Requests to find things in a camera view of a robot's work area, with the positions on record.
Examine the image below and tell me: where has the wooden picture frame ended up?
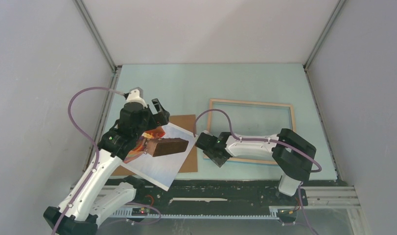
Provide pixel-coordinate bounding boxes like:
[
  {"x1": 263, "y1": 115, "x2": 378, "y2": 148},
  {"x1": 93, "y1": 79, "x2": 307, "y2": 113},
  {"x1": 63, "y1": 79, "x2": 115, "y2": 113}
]
[{"x1": 209, "y1": 98, "x2": 296, "y2": 166}]

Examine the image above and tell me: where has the aluminium mounting profile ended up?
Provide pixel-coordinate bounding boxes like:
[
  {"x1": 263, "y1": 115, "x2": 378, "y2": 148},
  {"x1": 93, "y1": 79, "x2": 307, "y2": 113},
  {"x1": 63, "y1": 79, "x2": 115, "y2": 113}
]
[{"x1": 60, "y1": 185, "x2": 361, "y2": 235}]

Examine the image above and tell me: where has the right corner aluminium post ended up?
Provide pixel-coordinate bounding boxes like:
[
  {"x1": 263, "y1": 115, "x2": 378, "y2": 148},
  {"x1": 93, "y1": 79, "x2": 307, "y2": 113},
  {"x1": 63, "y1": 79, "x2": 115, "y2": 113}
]
[{"x1": 304, "y1": 0, "x2": 347, "y2": 72}]

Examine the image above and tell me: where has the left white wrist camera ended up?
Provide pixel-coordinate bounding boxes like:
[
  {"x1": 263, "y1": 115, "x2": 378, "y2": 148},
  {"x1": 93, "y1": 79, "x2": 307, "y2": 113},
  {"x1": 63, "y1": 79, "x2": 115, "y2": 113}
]
[{"x1": 124, "y1": 87, "x2": 147, "y2": 108}]

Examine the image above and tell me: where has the corner aluminium post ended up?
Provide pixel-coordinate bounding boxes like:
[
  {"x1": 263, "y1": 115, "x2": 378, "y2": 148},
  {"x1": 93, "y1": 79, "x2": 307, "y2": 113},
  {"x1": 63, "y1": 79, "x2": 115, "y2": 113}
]
[
  {"x1": 304, "y1": 0, "x2": 347, "y2": 72},
  {"x1": 73, "y1": 0, "x2": 117, "y2": 72}
]

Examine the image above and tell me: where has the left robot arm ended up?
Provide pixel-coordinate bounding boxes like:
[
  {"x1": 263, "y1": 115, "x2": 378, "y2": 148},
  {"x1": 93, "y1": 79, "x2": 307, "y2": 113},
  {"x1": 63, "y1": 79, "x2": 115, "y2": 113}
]
[{"x1": 43, "y1": 98, "x2": 170, "y2": 235}]

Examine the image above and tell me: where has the brown backing board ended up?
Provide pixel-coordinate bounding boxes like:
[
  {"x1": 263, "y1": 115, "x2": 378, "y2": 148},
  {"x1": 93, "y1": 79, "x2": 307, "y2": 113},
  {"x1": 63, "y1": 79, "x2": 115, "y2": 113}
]
[{"x1": 112, "y1": 115, "x2": 198, "y2": 178}]

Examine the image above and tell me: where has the colourful balloon photo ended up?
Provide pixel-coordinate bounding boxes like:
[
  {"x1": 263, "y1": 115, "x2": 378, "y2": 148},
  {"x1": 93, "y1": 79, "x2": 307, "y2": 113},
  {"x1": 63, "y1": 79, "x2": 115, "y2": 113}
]
[{"x1": 121, "y1": 123, "x2": 195, "y2": 191}]

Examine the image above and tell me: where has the dark brown wooden block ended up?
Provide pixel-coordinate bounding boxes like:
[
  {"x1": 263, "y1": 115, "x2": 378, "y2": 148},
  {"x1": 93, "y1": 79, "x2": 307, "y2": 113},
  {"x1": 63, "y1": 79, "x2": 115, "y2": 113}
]
[{"x1": 145, "y1": 138, "x2": 188, "y2": 157}]

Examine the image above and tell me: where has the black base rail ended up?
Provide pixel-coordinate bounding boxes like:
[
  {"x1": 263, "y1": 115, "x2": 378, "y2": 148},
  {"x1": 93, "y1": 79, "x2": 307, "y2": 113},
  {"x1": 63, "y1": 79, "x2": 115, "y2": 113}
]
[{"x1": 129, "y1": 179, "x2": 308, "y2": 217}]

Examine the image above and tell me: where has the left corner aluminium post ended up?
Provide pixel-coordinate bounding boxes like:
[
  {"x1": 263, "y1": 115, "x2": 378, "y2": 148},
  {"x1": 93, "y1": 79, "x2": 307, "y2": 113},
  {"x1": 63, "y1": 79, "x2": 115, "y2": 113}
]
[{"x1": 73, "y1": 0, "x2": 117, "y2": 72}]

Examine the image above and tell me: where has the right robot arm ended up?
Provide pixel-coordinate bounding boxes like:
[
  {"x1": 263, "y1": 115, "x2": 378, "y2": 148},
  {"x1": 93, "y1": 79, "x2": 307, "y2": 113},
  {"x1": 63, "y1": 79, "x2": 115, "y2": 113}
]
[{"x1": 195, "y1": 128, "x2": 322, "y2": 205}]

